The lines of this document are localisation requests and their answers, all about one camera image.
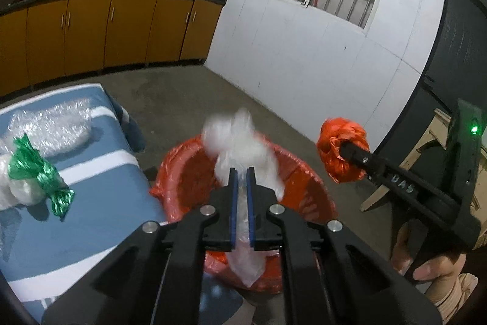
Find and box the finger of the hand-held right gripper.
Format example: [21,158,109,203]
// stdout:
[337,140,463,230]

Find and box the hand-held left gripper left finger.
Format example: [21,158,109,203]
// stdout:
[40,167,240,325]

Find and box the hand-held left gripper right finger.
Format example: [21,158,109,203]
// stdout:
[247,167,444,325]

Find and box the clear plastic bag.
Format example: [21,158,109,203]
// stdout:
[201,108,288,288]

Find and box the red knotted plastic bag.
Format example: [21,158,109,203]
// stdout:
[317,116,370,184]

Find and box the red plastic basket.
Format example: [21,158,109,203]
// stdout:
[163,136,339,295]

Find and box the person's right forearm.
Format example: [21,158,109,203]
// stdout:
[422,264,482,318]

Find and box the person's right hand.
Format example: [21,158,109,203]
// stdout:
[392,223,468,282]

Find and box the dark door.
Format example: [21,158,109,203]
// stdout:
[371,0,487,173]

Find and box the blue striped tablecloth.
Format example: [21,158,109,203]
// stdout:
[0,82,170,314]

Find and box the bubble wrap sheet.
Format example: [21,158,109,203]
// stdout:
[8,98,96,158]

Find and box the green plastic bag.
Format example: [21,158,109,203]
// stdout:
[8,134,75,221]

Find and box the white plastic bag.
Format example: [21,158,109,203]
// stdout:
[0,154,63,211]

